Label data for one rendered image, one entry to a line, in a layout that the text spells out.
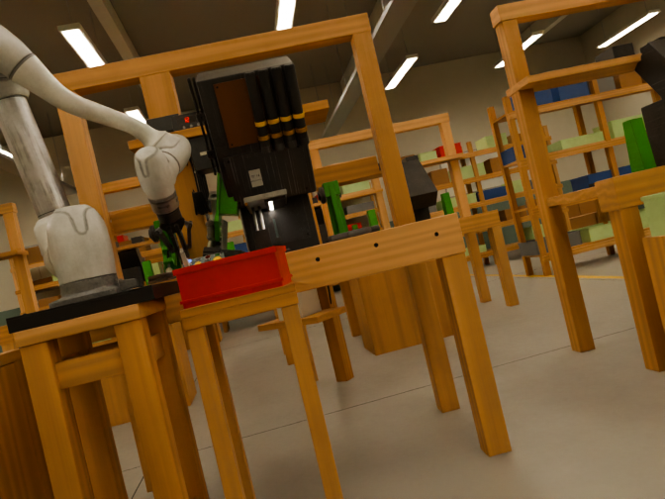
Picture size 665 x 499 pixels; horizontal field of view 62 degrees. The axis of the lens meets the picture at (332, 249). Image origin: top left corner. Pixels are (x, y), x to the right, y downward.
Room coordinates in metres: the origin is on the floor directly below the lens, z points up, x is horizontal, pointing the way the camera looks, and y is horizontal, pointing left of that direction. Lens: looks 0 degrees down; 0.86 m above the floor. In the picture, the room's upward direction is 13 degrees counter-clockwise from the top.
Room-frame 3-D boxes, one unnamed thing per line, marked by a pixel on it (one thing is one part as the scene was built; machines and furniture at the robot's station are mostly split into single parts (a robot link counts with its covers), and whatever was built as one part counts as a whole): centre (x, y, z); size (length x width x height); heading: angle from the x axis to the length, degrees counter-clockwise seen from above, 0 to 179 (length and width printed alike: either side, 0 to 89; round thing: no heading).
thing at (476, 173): (9.88, -2.63, 1.12); 3.22 x 0.55 x 2.23; 98
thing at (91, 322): (1.58, 0.70, 0.83); 0.32 x 0.32 x 0.04; 5
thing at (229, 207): (2.24, 0.37, 1.17); 0.13 x 0.12 x 0.20; 95
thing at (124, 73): (2.61, 0.33, 1.89); 1.50 x 0.09 x 0.09; 95
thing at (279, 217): (2.46, 0.21, 1.07); 0.30 x 0.18 x 0.34; 95
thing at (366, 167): (2.68, 0.33, 1.23); 1.30 x 0.05 x 0.09; 95
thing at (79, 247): (1.59, 0.71, 1.06); 0.18 x 0.16 x 0.22; 32
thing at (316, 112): (2.57, 0.32, 1.52); 0.90 x 0.25 x 0.04; 95
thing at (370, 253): (2.03, 0.28, 0.82); 1.50 x 0.14 x 0.15; 95
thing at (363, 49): (2.61, 0.33, 1.36); 1.49 x 0.09 x 0.97; 95
